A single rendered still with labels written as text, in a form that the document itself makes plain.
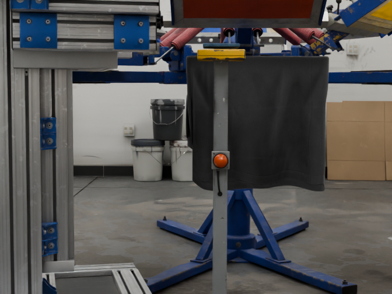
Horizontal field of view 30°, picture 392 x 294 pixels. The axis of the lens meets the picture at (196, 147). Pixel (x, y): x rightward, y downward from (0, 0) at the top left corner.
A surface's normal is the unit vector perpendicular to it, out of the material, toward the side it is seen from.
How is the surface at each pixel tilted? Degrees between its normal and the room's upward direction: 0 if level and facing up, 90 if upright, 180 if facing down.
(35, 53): 90
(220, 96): 90
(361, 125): 78
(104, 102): 90
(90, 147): 90
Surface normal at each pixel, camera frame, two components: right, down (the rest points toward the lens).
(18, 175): 0.21, 0.08
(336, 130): -0.01, -0.13
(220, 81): -0.01, 0.08
